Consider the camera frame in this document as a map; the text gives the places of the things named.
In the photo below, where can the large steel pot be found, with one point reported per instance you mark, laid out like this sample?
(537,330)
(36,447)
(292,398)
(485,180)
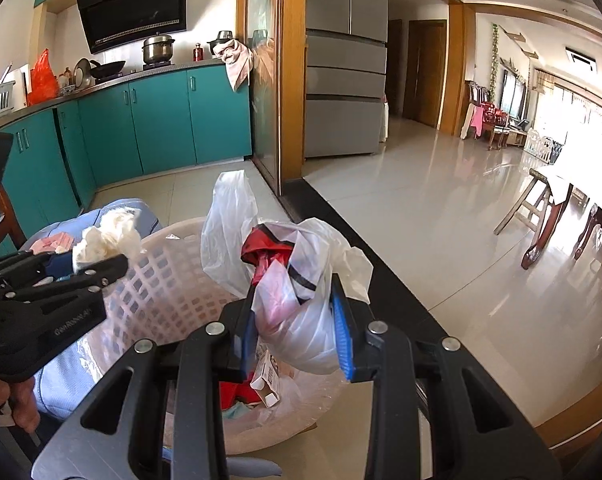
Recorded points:
(158,50)

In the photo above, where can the person's left hand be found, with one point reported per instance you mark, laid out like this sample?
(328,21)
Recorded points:
(21,400)

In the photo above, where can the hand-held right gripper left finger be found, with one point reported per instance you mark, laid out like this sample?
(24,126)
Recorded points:
(249,345)

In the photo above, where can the translucent white plastic basket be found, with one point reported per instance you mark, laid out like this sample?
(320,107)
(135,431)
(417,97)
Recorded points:
(171,285)

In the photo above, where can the pink packet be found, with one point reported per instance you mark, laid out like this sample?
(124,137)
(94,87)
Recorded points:
(48,244)

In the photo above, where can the pink clothing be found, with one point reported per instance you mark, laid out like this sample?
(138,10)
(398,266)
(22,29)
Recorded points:
(476,121)

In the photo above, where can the ceiling air vent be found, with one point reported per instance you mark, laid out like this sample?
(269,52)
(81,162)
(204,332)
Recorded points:
(581,56)

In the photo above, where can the light wooden stool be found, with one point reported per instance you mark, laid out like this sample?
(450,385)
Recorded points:
(536,180)

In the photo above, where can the clear plastic bag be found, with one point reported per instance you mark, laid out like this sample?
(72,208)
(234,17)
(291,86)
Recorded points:
(301,330)

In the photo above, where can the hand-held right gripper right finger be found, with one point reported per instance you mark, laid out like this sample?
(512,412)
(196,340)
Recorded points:
(342,340)

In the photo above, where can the red wrapper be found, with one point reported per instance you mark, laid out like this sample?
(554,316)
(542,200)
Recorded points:
(233,391)

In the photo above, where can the teal kitchen cabinets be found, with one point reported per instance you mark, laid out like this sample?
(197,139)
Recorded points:
(161,120)

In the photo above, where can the wooden armchairs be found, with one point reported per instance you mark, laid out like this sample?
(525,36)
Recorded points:
(498,122)

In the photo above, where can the white baby fence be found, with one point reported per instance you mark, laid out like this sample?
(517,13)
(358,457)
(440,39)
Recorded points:
(543,147)

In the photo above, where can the wooden sliding door frame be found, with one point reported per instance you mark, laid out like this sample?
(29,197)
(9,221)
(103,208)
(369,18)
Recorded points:
(293,85)

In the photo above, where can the orange plastic bag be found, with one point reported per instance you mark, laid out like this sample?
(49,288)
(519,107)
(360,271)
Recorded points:
(43,82)

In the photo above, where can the small white carton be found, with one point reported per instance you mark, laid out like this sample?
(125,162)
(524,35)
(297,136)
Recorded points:
(266,380)

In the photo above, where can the red bottle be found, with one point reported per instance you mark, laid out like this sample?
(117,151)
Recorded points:
(198,53)

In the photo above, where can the white tissue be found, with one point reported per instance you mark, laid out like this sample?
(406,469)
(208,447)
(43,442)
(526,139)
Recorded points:
(106,235)

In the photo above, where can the wooden door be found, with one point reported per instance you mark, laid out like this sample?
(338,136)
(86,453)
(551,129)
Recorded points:
(426,75)

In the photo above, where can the black range hood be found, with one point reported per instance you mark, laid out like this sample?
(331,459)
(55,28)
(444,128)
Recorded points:
(131,10)

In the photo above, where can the silver refrigerator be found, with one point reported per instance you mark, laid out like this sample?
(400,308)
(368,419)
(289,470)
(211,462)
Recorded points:
(346,110)

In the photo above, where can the pink towel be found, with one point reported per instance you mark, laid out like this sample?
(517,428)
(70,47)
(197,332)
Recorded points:
(236,67)

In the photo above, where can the small steel pot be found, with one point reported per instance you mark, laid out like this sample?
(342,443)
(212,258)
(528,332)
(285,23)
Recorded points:
(221,40)

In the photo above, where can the green ivy garland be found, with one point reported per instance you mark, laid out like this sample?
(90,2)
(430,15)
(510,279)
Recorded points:
(494,60)

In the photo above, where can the dining table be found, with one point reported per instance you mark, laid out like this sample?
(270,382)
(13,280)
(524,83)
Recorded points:
(581,170)

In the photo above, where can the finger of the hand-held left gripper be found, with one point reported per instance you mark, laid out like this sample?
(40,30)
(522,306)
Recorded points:
(58,265)
(106,270)

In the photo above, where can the black wok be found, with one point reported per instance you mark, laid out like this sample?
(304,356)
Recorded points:
(108,69)

